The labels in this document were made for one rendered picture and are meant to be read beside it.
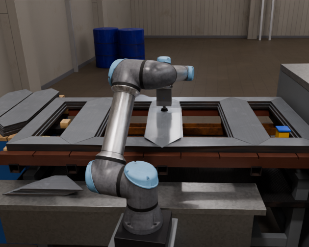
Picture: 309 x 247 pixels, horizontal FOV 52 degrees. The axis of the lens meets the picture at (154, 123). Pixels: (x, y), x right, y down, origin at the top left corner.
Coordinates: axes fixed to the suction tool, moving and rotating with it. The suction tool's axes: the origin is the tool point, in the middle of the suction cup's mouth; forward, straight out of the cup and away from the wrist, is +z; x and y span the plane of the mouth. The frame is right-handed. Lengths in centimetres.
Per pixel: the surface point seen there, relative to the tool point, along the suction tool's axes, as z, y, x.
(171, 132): 2.1, -5.7, 23.0
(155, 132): 2.2, 2.8, 23.9
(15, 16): -37, 220, -254
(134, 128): 17.8, 21.0, -16.5
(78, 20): -11, 226, -518
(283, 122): 7, -68, -4
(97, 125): 3.8, 36.6, 12.4
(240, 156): 8, -39, 37
